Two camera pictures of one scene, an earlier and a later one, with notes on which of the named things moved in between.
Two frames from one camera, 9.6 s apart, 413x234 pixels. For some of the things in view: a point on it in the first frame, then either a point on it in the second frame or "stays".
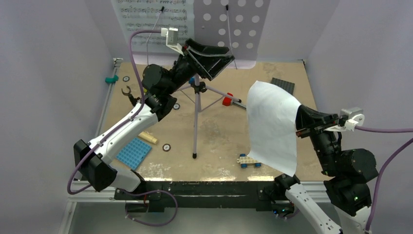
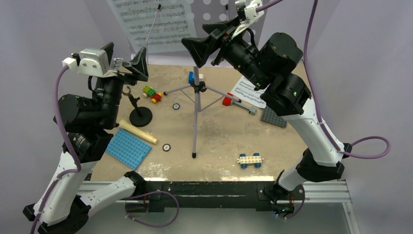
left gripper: (209, 60) -> (138, 66)
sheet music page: (272, 114) -> (245, 90)
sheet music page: (140, 15) stays
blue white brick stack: (192, 80) stays
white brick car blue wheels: (245, 160) stays
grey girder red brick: (228, 102) stays
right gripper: (307, 118) -> (201, 49)
